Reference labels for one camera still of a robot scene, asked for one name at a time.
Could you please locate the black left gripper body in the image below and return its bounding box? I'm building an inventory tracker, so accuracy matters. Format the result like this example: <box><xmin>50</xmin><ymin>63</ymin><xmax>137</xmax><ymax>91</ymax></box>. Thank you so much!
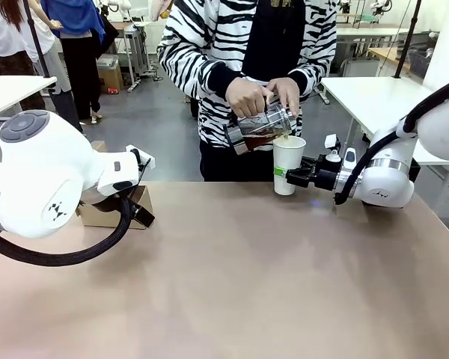
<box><xmin>127</xmin><ymin>201</ymin><xmax>156</xmax><ymax>230</ymax></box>

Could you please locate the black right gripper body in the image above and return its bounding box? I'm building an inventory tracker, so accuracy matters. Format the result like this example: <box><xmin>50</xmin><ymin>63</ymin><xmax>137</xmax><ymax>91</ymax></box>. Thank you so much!
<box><xmin>313</xmin><ymin>153</ymin><xmax>346</xmax><ymax>191</ymax></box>

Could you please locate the white paper cup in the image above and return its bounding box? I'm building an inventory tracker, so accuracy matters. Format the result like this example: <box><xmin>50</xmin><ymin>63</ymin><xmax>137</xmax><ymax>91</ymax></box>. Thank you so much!
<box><xmin>272</xmin><ymin>135</ymin><xmax>308</xmax><ymax>197</ymax></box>

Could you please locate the brown cardboard cup carrier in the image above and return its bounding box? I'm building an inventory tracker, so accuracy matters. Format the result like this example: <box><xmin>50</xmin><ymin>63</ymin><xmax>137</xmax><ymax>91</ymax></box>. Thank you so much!
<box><xmin>76</xmin><ymin>185</ymin><xmax>154</xmax><ymax>230</ymax></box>

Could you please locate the glass pitcher with dark drink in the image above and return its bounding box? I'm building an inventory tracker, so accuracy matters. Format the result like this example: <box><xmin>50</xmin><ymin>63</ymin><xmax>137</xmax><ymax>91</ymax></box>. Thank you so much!
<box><xmin>223</xmin><ymin>96</ymin><xmax>299</xmax><ymax>156</ymax></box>

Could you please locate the person's right forearm zebra sleeve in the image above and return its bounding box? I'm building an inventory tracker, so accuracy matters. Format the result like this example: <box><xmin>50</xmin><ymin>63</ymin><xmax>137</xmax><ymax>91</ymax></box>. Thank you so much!
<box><xmin>156</xmin><ymin>35</ymin><xmax>245</xmax><ymax>102</ymax></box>

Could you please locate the person's left forearm zebra sleeve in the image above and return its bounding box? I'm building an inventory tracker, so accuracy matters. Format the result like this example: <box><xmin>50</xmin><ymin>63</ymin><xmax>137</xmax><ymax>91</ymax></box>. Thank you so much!
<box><xmin>287</xmin><ymin>40</ymin><xmax>338</xmax><ymax>96</ymax></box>

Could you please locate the person's left hand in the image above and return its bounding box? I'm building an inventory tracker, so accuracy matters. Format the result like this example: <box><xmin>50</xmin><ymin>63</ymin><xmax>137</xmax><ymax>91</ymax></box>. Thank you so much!
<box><xmin>266</xmin><ymin>76</ymin><xmax>302</xmax><ymax>118</ymax></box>

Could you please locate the person's right hand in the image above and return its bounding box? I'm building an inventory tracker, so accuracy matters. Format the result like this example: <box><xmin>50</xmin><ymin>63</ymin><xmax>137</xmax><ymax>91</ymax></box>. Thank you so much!
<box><xmin>225</xmin><ymin>76</ymin><xmax>274</xmax><ymax>119</ymax></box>

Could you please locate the large white side table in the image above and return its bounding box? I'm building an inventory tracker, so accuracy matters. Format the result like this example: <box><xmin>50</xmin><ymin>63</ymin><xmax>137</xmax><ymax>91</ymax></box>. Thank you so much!
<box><xmin>320</xmin><ymin>76</ymin><xmax>449</xmax><ymax>167</ymax></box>

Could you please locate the light wooden table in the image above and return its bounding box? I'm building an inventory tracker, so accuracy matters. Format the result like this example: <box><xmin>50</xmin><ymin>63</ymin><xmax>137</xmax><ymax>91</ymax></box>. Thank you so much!
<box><xmin>367</xmin><ymin>46</ymin><xmax>413</xmax><ymax>73</ymax></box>

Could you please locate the brown cardboard box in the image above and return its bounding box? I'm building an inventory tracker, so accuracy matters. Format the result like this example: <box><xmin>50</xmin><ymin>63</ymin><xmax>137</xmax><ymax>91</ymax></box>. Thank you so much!
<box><xmin>97</xmin><ymin>64</ymin><xmax>125</xmax><ymax>95</ymax></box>

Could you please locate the long white background table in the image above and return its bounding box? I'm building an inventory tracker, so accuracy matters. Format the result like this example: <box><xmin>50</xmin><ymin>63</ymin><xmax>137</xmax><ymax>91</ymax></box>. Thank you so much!
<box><xmin>335</xmin><ymin>25</ymin><xmax>411</xmax><ymax>48</ymax></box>

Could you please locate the person in zebra sweater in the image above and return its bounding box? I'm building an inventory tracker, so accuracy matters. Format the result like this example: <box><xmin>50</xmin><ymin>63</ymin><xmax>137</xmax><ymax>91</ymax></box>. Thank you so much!
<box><xmin>156</xmin><ymin>0</ymin><xmax>338</xmax><ymax>183</ymax></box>

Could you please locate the bystander in blue top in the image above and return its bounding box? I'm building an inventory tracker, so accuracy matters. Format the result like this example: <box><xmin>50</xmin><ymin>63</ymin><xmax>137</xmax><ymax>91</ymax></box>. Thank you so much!
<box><xmin>40</xmin><ymin>0</ymin><xmax>108</xmax><ymax>125</ymax></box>

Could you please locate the small white side table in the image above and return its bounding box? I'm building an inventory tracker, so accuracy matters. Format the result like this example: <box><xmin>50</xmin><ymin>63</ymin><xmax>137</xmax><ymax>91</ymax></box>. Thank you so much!
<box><xmin>0</xmin><ymin>76</ymin><xmax>58</xmax><ymax>122</ymax></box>

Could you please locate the bystander in white top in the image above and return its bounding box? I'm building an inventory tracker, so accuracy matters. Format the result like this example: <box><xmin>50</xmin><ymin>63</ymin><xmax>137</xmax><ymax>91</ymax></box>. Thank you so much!
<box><xmin>0</xmin><ymin>0</ymin><xmax>48</xmax><ymax>111</ymax></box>

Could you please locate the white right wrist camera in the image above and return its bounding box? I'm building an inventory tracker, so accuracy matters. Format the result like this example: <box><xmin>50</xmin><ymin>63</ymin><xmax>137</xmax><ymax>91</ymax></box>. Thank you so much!
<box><xmin>323</xmin><ymin>133</ymin><xmax>357</xmax><ymax>174</ymax></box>

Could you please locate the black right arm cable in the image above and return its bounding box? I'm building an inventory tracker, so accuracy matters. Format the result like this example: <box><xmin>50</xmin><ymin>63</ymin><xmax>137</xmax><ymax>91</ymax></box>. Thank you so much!
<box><xmin>333</xmin><ymin>76</ymin><xmax>449</xmax><ymax>206</ymax></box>

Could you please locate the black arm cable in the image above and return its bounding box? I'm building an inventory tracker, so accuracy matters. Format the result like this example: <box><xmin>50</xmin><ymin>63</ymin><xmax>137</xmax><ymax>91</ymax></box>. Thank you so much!
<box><xmin>0</xmin><ymin>197</ymin><xmax>132</xmax><ymax>267</ymax></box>
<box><xmin>333</xmin><ymin>76</ymin><xmax>449</xmax><ymax>206</ymax></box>

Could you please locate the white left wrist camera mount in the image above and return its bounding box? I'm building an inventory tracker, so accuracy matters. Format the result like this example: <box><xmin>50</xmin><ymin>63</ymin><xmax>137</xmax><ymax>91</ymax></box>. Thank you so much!
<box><xmin>125</xmin><ymin>144</ymin><xmax>156</xmax><ymax>169</ymax></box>

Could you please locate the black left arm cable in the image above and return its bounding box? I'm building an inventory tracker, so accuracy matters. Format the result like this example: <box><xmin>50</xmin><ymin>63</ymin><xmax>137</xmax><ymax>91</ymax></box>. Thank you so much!
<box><xmin>0</xmin><ymin>197</ymin><xmax>132</xmax><ymax>267</ymax></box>

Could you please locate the black camera stand pole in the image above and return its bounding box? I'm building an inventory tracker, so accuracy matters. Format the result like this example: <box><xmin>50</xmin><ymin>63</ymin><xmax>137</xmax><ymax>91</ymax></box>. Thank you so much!
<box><xmin>393</xmin><ymin>0</ymin><xmax>423</xmax><ymax>80</ymax></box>
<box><xmin>22</xmin><ymin>0</ymin><xmax>85</xmax><ymax>134</ymax></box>

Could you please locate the grey metal frame table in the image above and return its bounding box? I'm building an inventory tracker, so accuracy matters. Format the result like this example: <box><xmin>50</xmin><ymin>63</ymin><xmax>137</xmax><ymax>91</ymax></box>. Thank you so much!
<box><xmin>110</xmin><ymin>20</ymin><xmax>155</xmax><ymax>93</ymax></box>

